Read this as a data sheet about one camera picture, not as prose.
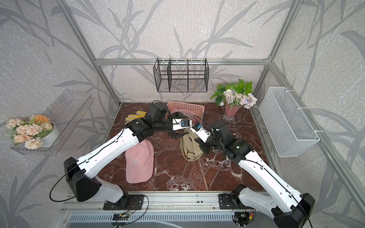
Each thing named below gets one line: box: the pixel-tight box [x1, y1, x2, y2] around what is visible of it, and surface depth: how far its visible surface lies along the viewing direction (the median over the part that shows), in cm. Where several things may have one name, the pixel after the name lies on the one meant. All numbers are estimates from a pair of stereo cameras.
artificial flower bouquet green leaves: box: [210, 78, 258, 109], surface depth 88 cm
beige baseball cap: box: [180, 128, 204, 162], surface depth 80 cm
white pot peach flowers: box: [5, 114, 58, 150], surface depth 52 cm
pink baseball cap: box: [124, 139, 155, 184], surface depth 84 cm
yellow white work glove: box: [124, 110, 147, 125], surface depth 114 cm
